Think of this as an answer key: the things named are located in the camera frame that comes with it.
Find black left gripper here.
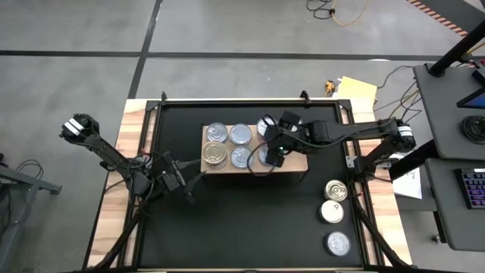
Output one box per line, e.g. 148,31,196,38
158,152,208,204

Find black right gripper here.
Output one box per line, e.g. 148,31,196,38
263,123,305,168

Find silver pull-tab tuna can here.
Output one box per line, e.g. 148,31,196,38
257,146,271,167

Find silver tuna can red label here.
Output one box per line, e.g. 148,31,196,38
255,115,276,140

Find green white label tuna can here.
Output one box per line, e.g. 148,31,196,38
229,123,253,147

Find silver tuna can blue label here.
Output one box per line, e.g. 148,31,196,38
230,146,254,170
325,231,352,257

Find tuna can bright blue label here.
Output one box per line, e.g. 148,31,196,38
205,121,230,145

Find wooden shelf black metal legs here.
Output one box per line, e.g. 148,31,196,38
199,123,309,175

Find black table mat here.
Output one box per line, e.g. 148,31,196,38
138,105,365,268

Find pale-lid can white blue label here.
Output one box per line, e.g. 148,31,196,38
319,199,345,224

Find yellow paper pad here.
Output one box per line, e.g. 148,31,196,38
336,75,378,105

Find white paper sheet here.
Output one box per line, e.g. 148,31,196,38
391,165,424,201

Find grey metal stand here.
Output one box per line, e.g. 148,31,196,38
0,153,64,273

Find grey desk panel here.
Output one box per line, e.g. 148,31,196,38
424,157,485,252
411,63,485,160

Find backlit black keyboard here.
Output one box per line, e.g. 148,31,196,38
453,166,485,210

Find monitor with blue screen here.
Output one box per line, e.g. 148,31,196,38
455,86,485,111

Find black metal rig frame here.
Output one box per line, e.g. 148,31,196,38
81,90,414,273

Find black floor cable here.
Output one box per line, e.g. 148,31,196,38
305,0,336,20
376,64,416,90

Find yellow extension cable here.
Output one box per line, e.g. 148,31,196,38
329,0,371,27

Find coiled black cable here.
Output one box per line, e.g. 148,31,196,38
460,115,485,145

